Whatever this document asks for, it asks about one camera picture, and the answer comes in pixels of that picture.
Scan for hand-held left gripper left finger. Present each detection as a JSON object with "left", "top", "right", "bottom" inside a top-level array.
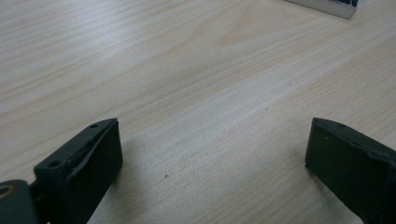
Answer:
[{"left": 33, "top": 117, "right": 124, "bottom": 224}]

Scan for glossy illustrated magazine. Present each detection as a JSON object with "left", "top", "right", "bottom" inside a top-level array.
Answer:
[{"left": 284, "top": 0, "right": 360, "bottom": 20}]

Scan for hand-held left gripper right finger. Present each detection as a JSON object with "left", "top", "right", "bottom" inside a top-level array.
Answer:
[{"left": 304, "top": 117, "right": 396, "bottom": 224}]

